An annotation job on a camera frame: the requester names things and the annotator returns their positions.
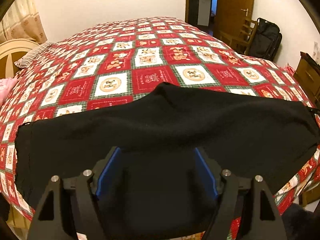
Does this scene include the black pants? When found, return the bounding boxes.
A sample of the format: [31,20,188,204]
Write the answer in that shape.
[15,83,319,239]

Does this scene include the red checkered bedspread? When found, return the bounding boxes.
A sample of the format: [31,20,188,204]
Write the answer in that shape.
[1,17,311,228]

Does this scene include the pink pillow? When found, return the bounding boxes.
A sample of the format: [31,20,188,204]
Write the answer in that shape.
[0,77,18,106]

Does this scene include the wooden chair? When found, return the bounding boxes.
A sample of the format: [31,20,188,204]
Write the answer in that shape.
[219,17,258,55]

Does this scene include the grey striped pillow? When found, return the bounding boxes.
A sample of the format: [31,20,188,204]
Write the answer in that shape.
[14,42,54,69]

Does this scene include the brown wooden cabinet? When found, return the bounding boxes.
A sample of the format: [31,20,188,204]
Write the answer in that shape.
[293,51,320,108]

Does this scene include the black bag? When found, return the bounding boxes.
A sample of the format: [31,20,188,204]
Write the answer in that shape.
[248,18,283,61]

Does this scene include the cream wooden headboard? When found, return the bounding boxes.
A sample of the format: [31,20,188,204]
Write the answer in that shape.
[0,38,39,79]

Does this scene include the brown wooden door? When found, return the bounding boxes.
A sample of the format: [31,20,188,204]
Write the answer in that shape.
[213,0,254,38]

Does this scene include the beige patterned curtain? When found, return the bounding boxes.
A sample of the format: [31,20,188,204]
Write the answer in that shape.
[1,0,47,44]

